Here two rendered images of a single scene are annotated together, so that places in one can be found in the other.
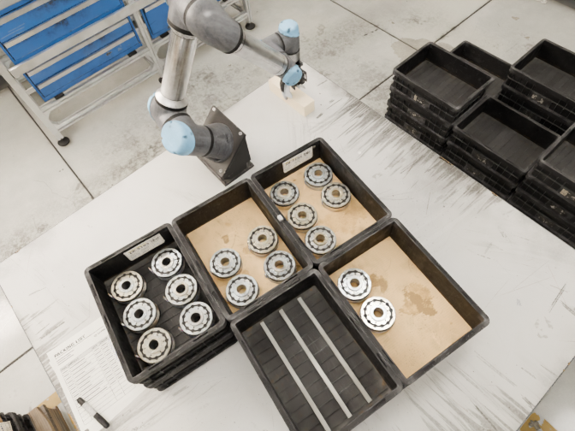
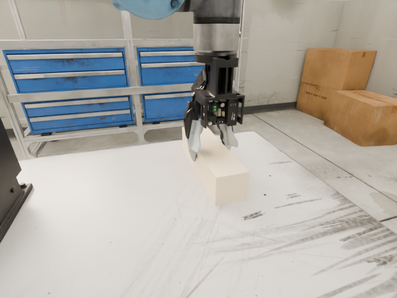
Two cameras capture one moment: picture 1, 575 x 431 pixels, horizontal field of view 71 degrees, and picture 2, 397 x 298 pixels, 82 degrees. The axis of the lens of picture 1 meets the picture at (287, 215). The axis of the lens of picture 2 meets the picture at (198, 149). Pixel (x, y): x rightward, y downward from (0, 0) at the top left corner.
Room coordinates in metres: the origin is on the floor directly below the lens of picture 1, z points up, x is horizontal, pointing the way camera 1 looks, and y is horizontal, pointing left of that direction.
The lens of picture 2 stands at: (0.94, -0.20, 0.97)
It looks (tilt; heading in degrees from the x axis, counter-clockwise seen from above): 27 degrees down; 17
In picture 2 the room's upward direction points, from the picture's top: straight up
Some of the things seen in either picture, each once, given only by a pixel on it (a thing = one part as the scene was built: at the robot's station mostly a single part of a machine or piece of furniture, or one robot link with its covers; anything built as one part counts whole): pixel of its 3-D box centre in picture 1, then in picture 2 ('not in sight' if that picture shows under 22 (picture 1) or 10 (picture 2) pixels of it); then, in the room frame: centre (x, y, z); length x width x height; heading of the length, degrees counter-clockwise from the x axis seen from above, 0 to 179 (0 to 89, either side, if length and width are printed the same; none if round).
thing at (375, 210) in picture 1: (318, 204); not in sight; (0.70, -0.11, 0.87); 0.40 x 0.30 x 0.11; 25
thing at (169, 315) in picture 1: (158, 301); not in sight; (0.44, 0.43, 0.87); 0.40 x 0.30 x 0.11; 25
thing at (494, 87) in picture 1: (471, 83); not in sight; (1.72, -1.20, 0.26); 0.40 x 0.30 x 0.23; 34
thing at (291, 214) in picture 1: (302, 215); not in sight; (0.67, -0.05, 0.86); 0.10 x 0.10 x 0.01
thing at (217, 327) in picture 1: (152, 296); not in sight; (0.44, 0.43, 0.92); 0.40 x 0.30 x 0.02; 25
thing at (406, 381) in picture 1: (399, 293); not in sight; (0.34, -0.28, 0.92); 0.40 x 0.30 x 0.02; 25
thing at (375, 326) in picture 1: (377, 313); not in sight; (0.30, -0.22, 0.86); 0.10 x 0.10 x 0.01
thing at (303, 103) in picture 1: (291, 94); (208, 157); (1.37, -0.10, 0.73); 0.24 x 0.06 x 0.06; 34
